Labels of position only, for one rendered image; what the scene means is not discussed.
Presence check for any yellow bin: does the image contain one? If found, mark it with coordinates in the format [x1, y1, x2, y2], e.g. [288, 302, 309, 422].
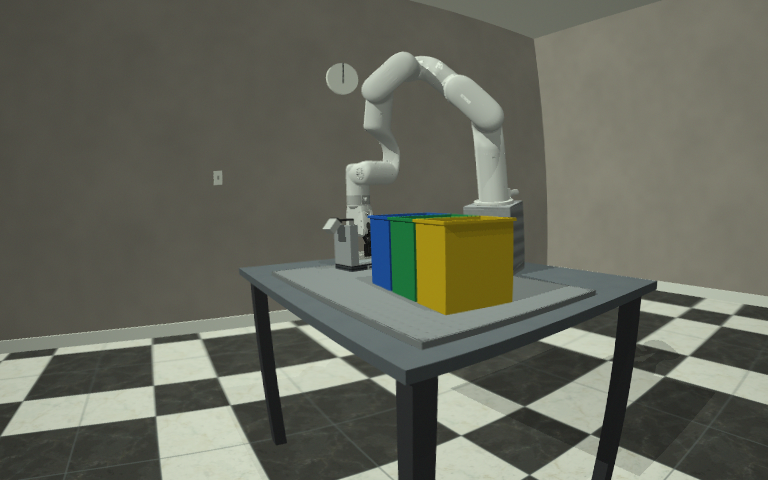
[412, 216, 517, 315]

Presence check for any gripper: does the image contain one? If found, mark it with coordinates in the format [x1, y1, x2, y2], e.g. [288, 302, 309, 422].
[346, 204, 373, 257]

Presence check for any green open bin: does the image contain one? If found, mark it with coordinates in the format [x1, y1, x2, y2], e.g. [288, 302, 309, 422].
[387, 214, 477, 302]

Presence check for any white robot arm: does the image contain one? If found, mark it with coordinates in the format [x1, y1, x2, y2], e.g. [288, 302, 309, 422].
[346, 52, 519, 206]

